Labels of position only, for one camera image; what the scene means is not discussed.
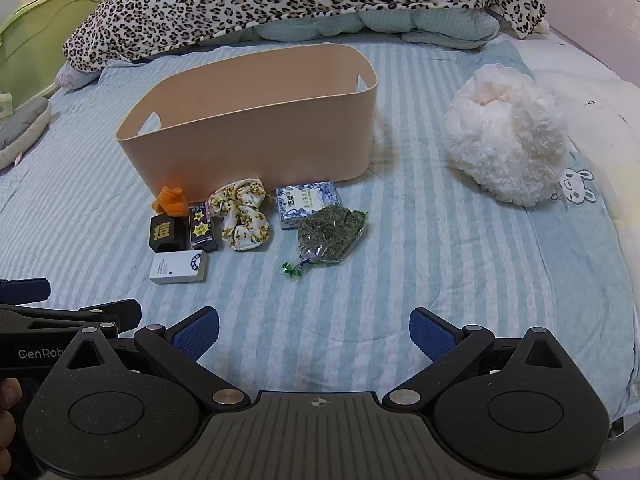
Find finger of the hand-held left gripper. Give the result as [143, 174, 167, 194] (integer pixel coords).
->
[0, 278, 52, 306]
[0, 298, 144, 337]

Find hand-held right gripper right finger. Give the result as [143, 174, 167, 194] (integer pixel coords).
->
[382, 307, 577, 410]

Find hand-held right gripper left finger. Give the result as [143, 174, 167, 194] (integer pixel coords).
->
[60, 307, 251, 413]

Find person's left hand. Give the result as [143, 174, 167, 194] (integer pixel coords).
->
[0, 377, 24, 463]

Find blue striped bed sheet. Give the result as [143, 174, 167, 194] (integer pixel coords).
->
[0, 39, 640, 418]

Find small white box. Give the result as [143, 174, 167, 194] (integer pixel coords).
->
[148, 248, 209, 285]

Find black box with gold print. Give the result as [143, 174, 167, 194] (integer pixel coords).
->
[148, 213, 190, 252]

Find black box with yellow stars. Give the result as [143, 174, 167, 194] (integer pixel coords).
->
[185, 201, 220, 253]

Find orange sock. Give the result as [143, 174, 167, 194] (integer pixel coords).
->
[152, 185, 190, 216]

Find floral fabric scrunchie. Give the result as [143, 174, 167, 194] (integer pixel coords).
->
[208, 178, 271, 252]

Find clear bag of dried herbs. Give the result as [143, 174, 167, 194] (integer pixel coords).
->
[280, 204, 369, 279]

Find grey cushion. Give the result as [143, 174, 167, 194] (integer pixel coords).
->
[0, 95, 51, 170]

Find blue and white patterned box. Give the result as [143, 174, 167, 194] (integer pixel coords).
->
[276, 179, 345, 231]

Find peach plastic storage basket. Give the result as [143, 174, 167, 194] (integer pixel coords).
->
[116, 43, 378, 205]

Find white fluffy plush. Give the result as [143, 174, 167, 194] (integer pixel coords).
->
[442, 65, 570, 207]

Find green wooden headboard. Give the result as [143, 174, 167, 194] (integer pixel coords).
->
[0, 0, 109, 111]

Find white rabbit print quilt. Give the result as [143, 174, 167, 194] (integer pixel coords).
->
[514, 30, 640, 241]

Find teal checked quilt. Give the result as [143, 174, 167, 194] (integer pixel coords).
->
[210, 6, 502, 52]

